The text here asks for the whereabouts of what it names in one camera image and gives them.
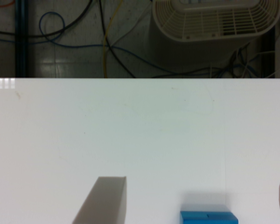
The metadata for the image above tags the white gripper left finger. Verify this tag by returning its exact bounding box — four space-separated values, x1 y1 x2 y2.
72 176 127 224

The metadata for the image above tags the white plastic basket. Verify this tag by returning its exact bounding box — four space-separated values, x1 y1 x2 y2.
152 0 280 42

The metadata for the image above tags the blue wooden block with hole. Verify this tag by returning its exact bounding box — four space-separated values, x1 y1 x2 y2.
180 204 239 224

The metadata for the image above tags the black cable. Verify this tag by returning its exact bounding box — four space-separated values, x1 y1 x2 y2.
0 0 94 39

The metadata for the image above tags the blue cable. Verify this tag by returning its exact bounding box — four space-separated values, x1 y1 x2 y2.
0 11 185 77

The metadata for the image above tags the yellow cable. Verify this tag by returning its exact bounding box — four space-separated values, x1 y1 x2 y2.
103 0 125 78

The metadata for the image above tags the black aluminium frame post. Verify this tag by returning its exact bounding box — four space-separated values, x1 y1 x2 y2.
15 0 28 77

